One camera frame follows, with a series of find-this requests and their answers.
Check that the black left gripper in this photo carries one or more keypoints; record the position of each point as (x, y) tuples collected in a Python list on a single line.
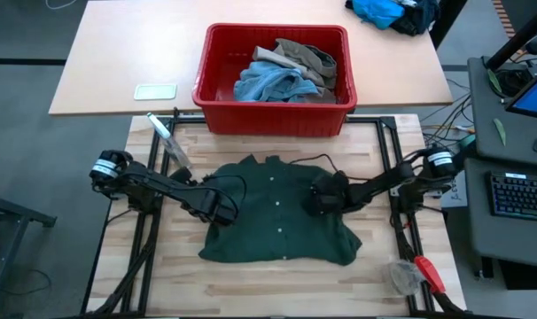
[(211, 208)]

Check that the light blue shirt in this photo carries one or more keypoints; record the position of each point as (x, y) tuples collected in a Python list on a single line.
[(273, 84)]

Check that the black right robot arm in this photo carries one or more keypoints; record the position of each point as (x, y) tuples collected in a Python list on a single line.
[(383, 181)]

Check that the bright blue garment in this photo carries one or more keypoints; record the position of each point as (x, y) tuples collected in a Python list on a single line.
[(377, 11)]

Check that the grey desk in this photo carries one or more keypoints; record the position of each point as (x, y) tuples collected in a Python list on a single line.
[(508, 239), (521, 133)]

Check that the beige wooden table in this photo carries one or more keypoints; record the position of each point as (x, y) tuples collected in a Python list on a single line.
[(140, 44)]

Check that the clear plastic water bottle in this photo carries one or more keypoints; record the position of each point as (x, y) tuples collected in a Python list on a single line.
[(171, 142)]

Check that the beige khaki garment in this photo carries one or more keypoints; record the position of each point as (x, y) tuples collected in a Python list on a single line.
[(308, 57)]

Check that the green leaf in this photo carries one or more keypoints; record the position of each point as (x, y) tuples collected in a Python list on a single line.
[(493, 82), (500, 131)]

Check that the dark green button shirt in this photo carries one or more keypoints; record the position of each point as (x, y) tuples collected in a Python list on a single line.
[(273, 230)]

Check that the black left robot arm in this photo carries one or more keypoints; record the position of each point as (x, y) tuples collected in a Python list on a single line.
[(153, 186)]

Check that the black aluminium table frame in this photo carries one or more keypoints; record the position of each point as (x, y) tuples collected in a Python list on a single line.
[(370, 119)]

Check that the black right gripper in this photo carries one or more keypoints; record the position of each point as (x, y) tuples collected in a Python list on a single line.
[(330, 195)]

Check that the white paper label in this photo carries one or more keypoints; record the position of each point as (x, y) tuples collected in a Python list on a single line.
[(454, 195)]

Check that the dark navy garment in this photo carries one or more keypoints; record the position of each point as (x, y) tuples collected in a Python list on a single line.
[(417, 17)]

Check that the black monitor pole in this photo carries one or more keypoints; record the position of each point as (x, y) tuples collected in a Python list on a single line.
[(516, 37)]

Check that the red plastic laundry bin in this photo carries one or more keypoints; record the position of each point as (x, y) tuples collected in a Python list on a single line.
[(273, 119)]

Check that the monitor with blue screen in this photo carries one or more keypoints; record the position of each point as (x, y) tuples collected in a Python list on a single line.
[(536, 95)]

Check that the black backlit keyboard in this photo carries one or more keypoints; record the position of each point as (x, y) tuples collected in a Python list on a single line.
[(521, 197)]

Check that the grey metal stand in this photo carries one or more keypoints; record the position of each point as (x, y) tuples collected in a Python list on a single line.
[(11, 221)]

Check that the crumpled clear plastic bag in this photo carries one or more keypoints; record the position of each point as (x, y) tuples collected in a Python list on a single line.
[(401, 277)]

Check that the orange striped panel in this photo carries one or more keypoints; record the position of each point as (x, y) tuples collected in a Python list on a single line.
[(503, 17)]

